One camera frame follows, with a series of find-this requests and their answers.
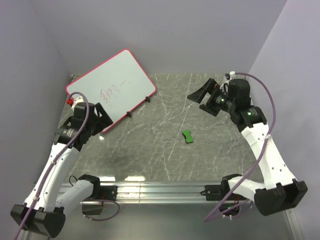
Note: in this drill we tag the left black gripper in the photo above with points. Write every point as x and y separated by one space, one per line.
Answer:
103 121

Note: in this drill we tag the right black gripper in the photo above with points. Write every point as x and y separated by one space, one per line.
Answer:
198 95

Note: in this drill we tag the green whiteboard eraser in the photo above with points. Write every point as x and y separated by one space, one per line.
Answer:
187 136

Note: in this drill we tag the pink-framed whiteboard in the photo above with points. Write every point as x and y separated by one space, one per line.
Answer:
119 84

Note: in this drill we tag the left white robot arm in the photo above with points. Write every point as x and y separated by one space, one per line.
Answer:
44 211

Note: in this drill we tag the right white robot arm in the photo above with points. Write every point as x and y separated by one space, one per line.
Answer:
269 184

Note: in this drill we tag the left wrist camera red-white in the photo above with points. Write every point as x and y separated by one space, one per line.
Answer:
72 102

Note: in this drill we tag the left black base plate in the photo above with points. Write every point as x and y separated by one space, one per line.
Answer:
107 192

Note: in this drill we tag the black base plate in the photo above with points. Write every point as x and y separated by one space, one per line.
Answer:
213 192
107 192

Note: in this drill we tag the aluminium mounting rail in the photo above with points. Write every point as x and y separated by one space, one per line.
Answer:
142 192

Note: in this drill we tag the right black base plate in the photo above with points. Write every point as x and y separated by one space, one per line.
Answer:
213 192

